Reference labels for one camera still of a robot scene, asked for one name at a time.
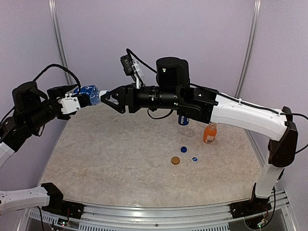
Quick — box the aluminium front rail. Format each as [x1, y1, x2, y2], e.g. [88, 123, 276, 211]
[20, 191, 297, 231]

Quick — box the gold juice bottle cap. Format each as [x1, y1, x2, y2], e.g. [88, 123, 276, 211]
[171, 156, 180, 165]

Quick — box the blue white bottle cap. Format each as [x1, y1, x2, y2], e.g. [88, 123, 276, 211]
[192, 157, 199, 163]

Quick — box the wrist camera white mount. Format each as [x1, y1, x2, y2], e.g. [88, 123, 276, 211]
[58, 93, 90, 115]
[120, 54, 145, 89]

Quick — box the water bottle blue cap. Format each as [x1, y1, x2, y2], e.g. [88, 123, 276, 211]
[178, 115, 190, 126]

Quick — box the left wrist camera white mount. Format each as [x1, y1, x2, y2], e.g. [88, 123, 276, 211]
[58, 93, 90, 115]

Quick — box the short bottle blue label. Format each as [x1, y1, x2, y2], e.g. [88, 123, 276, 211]
[73, 85, 101, 106]

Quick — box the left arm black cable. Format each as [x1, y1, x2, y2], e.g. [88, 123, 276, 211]
[32, 63, 81, 90]

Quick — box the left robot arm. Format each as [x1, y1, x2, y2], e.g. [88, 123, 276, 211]
[0, 81, 80, 215]

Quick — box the dark blue bottle cap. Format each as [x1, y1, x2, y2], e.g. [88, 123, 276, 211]
[180, 146, 187, 153]

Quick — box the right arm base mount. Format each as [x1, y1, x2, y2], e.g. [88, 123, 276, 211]
[229, 183, 272, 218]

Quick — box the aluminium corner post left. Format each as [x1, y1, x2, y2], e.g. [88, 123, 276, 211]
[48, 0, 73, 85]

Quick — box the aluminium corner post right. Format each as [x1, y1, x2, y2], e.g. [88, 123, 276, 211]
[235, 0, 262, 98]

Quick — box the white blue short-bottle cap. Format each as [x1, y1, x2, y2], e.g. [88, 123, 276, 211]
[99, 90, 109, 97]

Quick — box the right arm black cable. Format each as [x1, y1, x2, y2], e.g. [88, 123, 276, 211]
[126, 48, 308, 154]

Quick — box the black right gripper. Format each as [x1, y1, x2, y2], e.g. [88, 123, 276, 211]
[100, 82, 181, 113]

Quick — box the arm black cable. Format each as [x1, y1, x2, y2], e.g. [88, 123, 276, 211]
[32, 63, 81, 90]
[126, 48, 308, 154]

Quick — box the aluminium corner post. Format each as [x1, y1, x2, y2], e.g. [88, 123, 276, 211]
[48, 0, 73, 85]
[235, 0, 262, 98]

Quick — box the orange juice bottle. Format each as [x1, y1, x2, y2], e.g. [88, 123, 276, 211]
[203, 122, 217, 143]

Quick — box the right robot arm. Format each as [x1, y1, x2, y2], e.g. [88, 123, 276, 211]
[99, 56, 298, 214]

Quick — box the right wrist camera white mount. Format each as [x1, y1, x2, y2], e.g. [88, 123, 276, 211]
[120, 54, 145, 89]

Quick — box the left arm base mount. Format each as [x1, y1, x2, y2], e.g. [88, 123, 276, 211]
[41, 182, 84, 219]

